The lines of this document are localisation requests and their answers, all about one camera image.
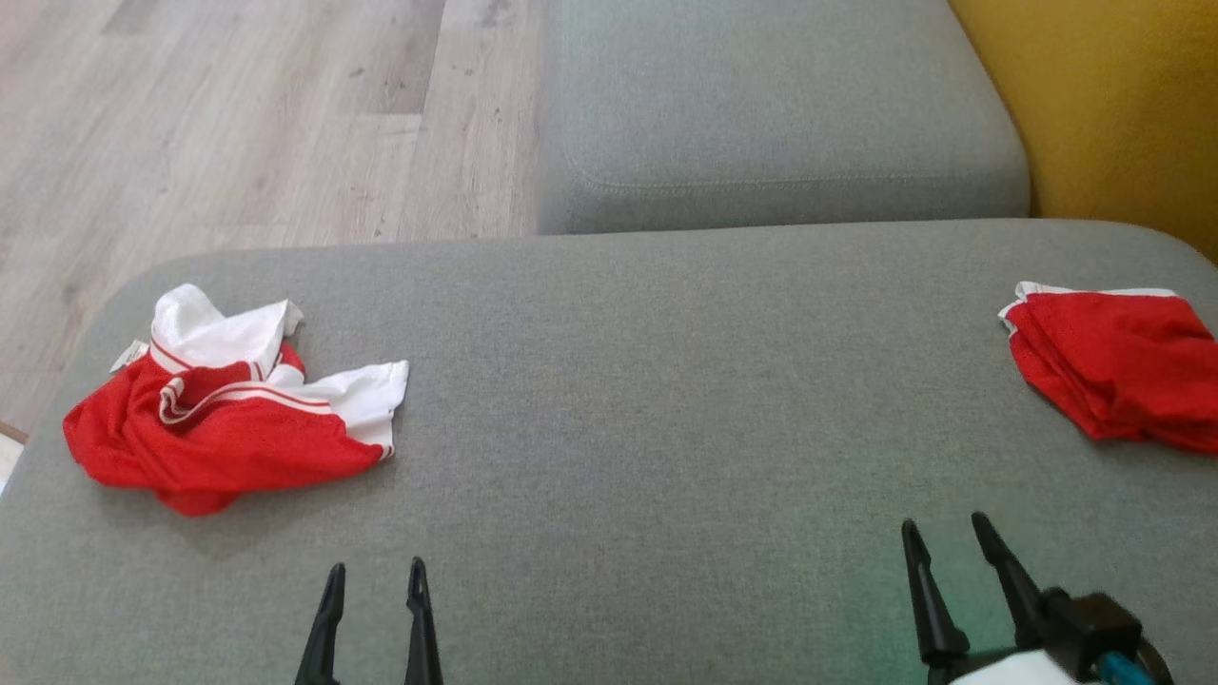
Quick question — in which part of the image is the large grey sofa seat cushion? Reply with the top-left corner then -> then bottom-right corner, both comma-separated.
0,219 -> 1218,685

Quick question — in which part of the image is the red jersey with white sleeves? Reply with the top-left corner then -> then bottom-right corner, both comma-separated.
63,284 -> 410,518

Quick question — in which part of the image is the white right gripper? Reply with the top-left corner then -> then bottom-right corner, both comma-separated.
900,511 -> 1096,685

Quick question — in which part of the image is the plain red mesh garment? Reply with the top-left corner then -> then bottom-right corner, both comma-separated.
997,281 -> 1218,455

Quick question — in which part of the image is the small grey sofa cushion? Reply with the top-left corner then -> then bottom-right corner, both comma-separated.
538,0 -> 1032,236

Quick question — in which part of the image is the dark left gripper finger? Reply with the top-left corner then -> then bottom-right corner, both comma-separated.
403,557 -> 444,685
294,562 -> 346,685

